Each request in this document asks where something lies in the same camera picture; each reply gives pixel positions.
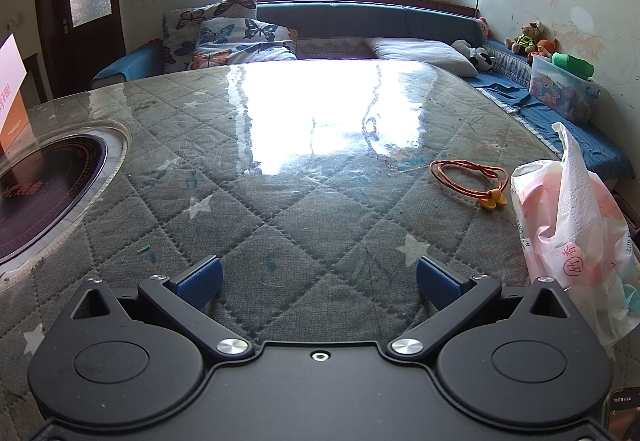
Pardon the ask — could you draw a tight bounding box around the black and white plush toy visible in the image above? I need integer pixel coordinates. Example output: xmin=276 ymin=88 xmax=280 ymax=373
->
xmin=452 ymin=40 xmax=496 ymax=74

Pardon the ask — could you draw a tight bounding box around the orange cord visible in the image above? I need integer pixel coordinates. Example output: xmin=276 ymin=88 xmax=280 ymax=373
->
xmin=430 ymin=159 xmax=510 ymax=211

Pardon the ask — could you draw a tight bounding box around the round black induction cooker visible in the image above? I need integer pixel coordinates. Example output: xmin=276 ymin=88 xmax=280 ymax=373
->
xmin=0 ymin=120 xmax=132 ymax=273

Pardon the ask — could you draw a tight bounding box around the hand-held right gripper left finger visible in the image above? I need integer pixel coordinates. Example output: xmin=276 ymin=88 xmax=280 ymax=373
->
xmin=70 ymin=257 xmax=253 ymax=358

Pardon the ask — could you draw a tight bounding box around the green plastic toy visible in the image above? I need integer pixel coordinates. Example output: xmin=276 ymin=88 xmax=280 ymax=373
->
xmin=551 ymin=52 xmax=595 ymax=81

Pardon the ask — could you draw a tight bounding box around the clear plastic storage box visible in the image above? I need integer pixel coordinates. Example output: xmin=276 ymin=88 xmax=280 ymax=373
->
xmin=529 ymin=52 xmax=604 ymax=124

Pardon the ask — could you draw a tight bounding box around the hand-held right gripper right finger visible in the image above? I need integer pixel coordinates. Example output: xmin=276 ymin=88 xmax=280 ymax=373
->
xmin=389 ymin=256 xmax=573 ymax=358

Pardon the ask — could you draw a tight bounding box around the brown teddy bear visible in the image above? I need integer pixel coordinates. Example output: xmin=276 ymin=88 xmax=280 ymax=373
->
xmin=505 ymin=21 xmax=546 ymax=54

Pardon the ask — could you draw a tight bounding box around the pink and white plastic bag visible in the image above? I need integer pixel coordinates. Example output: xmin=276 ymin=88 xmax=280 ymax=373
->
xmin=510 ymin=121 xmax=640 ymax=348

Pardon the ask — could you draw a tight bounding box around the white pillow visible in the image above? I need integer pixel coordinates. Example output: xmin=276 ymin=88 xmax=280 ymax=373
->
xmin=364 ymin=37 xmax=480 ymax=78

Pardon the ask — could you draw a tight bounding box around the blue blanket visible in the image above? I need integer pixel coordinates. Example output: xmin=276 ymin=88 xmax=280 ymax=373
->
xmin=475 ymin=70 xmax=634 ymax=178

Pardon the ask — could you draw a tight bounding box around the black smartphone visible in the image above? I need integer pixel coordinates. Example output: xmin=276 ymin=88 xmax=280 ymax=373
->
xmin=602 ymin=387 xmax=640 ymax=441

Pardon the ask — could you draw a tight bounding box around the pink cardboard box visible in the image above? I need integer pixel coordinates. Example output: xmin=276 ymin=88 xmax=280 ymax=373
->
xmin=0 ymin=33 xmax=29 ymax=158

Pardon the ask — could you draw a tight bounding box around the grey quilted table cover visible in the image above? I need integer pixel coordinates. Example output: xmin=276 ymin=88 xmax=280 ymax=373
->
xmin=0 ymin=60 xmax=640 ymax=441

